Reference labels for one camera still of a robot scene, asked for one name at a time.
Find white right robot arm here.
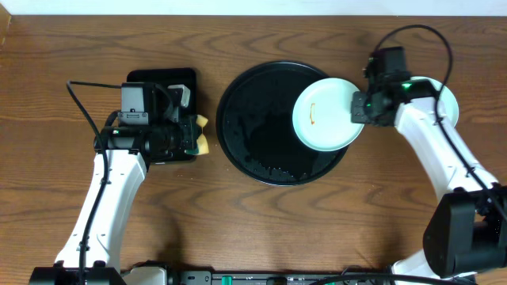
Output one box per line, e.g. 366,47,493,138
351,77,506,279

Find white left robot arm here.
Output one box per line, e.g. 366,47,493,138
29,111,209,284

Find black rectangular tray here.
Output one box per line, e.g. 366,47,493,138
126,68,197,165

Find green and yellow sponge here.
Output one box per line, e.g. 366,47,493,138
185,115,209,156

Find mint green plate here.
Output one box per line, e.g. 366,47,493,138
292,78,364,152
411,76,459,127

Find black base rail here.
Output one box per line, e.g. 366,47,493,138
166,266,476,285

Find black round tray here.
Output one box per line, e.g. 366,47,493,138
216,61,347,186

